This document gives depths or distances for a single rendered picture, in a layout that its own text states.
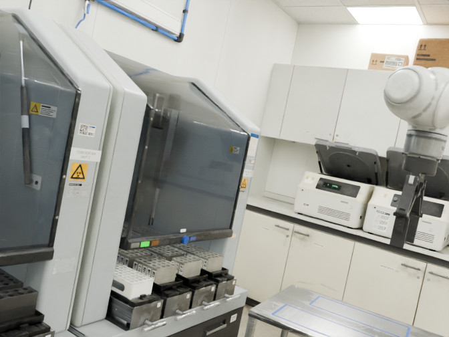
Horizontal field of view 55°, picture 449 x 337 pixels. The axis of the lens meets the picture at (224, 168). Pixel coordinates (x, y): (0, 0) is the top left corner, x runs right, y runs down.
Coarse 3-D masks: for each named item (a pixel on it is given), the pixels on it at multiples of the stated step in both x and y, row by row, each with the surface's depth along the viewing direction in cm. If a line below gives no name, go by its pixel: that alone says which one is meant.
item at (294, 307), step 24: (288, 288) 174; (264, 312) 142; (288, 312) 147; (312, 312) 151; (336, 312) 157; (360, 312) 162; (312, 336) 132; (336, 336) 134; (360, 336) 138; (384, 336) 142; (408, 336) 147; (432, 336) 152
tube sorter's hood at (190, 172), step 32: (128, 64) 156; (160, 96) 146; (192, 96) 175; (160, 128) 134; (192, 128) 147; (224, 128) 163; (160, 160) 137; (192, 160) 150; (224, 160) 167; (160, 192) 140; (192, 192) 154; (224, 192) 172; (128, 224) 131; (160, 224) 143; (192, 224) 158; (224, 224) 176
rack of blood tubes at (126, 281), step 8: (120, 264) 148; (120, 272) 140; (128, 272) 141; (136, 272) 143; (120, 280) 134; (128, 280) 134; (136, 280) 136; (144, 280) 137; (152, 280) 139; (112, 288) 136; (120, 288) 141; (128, 288) 132; (136, 288) 133; (144, 288) 136; (128, 296) 132; (136, 296) 134
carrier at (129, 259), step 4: (128, 256) 153; (132, 256) 154; (136, 256) 156; (140, 256) 158; (144, 256) 160; (148, 256) 162; (128, 260) 153; (132, 260) 155; (124, 264) 154; (128, 264) 153; (132, 264) 155
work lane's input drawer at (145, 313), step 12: (120, 300) 132; (132, 300) 131; (144, 300) 133; (156, 300) 138; (120, 312) 131; (132, 312) 128; (144, 312) 133; (156, 312) 138; (132, 324) 129; (144, 324) 134; (156, 324) 132
